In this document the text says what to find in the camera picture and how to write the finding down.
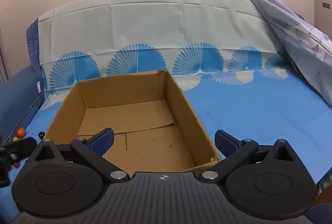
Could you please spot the small red fruit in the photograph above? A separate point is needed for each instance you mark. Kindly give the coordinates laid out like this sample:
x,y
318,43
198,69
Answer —
x,y
16,164

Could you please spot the wall switch plate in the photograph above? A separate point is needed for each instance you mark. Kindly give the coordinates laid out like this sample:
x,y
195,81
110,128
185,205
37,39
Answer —
x,y
326,5

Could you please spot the grey striped curtain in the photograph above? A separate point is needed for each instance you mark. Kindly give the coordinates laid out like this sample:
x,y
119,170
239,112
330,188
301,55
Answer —
x,y
3,58

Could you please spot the dark purple plum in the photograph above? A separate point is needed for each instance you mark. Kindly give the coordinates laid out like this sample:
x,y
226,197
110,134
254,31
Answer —
x,y
41,134

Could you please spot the small yellow round fruit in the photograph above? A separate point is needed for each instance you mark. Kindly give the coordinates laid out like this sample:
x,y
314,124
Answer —
x,y
16,139

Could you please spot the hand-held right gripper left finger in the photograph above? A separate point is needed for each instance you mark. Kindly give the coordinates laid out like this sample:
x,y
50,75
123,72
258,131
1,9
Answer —
x,y
103,139

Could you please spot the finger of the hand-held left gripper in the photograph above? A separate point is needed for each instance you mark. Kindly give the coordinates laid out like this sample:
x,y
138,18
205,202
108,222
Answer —
x,y
19,147

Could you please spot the light blue quilt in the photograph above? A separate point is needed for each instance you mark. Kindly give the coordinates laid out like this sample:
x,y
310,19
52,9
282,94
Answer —
x,y
298,40

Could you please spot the orange tangerine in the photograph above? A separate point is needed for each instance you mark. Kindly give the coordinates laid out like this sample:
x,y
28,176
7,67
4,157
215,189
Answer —
x,y
20,132

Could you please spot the cardboard box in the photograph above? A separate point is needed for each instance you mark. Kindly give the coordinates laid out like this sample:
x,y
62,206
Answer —
x,y
145,115

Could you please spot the fan print blue sheet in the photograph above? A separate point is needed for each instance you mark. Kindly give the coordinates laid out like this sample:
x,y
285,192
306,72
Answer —
x,y
246,110

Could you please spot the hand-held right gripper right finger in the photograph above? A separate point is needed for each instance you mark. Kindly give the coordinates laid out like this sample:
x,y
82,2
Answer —
x,y
228,143

